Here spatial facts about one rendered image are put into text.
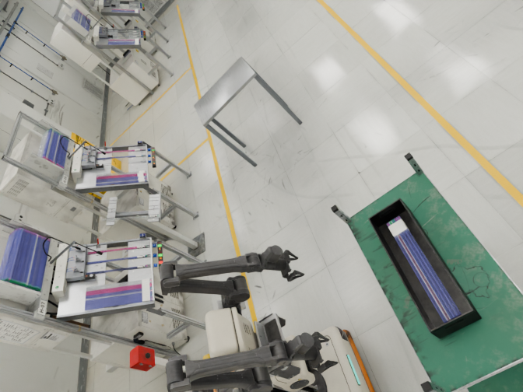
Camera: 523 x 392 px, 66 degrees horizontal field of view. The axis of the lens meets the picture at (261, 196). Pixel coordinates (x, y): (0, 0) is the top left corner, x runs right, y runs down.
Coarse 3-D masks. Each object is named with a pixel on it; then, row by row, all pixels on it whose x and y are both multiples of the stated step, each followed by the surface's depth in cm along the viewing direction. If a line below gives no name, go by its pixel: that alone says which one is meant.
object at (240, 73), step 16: (240, 64) 393; (224, 80) 398; (240, 80) 377; (256, 80) 373; (208, 96) 404; (224, 96) 383; (272, 96) 389; (208, 112) 389; (288, 112) 406; (208, 128) 387; (224, 128) 440; (240, 144) 460
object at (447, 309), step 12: (396, 228) 181; (396, 240) 178; (408, 240) 175; (408, 252) 172; (420, 252) 169; (420, 264) 167; (420, 276) 164; (432, 276) 161; (432, 288) 159; (444, 288) 156; (432, 300) 157; (444, 300) 154; (444, 312) 152; (456, 312) 150
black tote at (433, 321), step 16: (384, 208) 182; (400, 208) 185; (384, 224) 190; (416, 224) 169; (384, 240) 183; (416, 240) 176; (400, 256) 178; (432, 256) 169; (400, 272) 167; (448, 272) 152; (416, 288) 166; (448, 288) 159; (416, 304) 154; (432, 304) 160; (464, 304) 152; (432, 320) 157; (464, 320) 145
